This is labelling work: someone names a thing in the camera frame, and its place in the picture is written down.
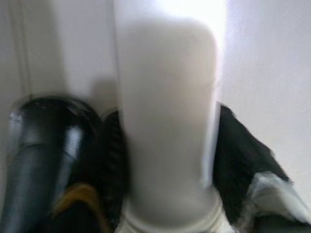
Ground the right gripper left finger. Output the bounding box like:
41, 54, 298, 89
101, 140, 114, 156
48, 110, 129, 233

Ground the yellow rubber band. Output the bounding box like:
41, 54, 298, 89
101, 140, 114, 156
52, 183, 110, 219

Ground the white plastic table leg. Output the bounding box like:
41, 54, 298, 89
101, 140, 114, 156
113, 0, 228, 233

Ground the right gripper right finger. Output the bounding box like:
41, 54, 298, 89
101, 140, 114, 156
213, 101, 311, 233

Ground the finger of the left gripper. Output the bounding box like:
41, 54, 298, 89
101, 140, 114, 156
0, 96, 103, 233

